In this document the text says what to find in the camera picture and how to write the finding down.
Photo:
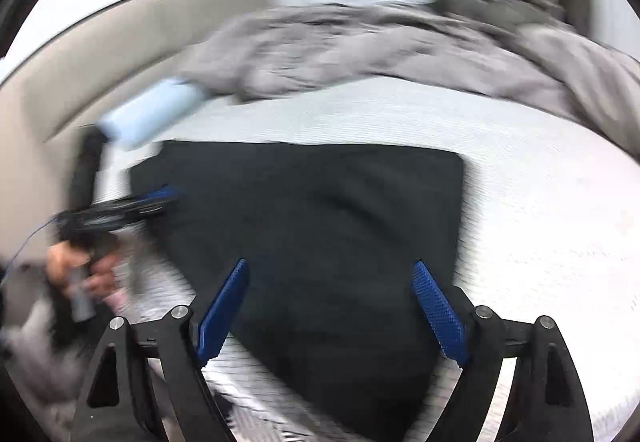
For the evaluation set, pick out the beige padded headboard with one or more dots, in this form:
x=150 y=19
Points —
x=100 y=62

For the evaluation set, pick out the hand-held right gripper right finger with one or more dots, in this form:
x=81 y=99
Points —
x=440 y=312

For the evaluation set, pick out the dark grey pillow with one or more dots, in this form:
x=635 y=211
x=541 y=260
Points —
x=490 y=7

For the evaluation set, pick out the black pants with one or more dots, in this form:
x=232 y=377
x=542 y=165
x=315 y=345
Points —
x=310 y=232

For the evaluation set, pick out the hexagon patterned mattress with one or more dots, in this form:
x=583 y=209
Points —
x=525 y=182

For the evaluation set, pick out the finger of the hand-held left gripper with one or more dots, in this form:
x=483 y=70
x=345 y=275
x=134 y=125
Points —
x=157 y=199

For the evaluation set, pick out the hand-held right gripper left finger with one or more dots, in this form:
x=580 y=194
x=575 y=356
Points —
x=222 y=312

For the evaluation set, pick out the light blue bolster pillow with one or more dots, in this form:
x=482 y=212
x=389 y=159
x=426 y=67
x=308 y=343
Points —
x=150 y=112

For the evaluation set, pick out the grey duvet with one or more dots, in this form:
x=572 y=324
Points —
x=350 y=47

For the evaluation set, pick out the person's left hand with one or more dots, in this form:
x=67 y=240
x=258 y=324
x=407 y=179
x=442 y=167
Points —
x=60 y=264

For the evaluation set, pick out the person's left forearm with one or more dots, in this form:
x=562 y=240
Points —
x=30 y=352

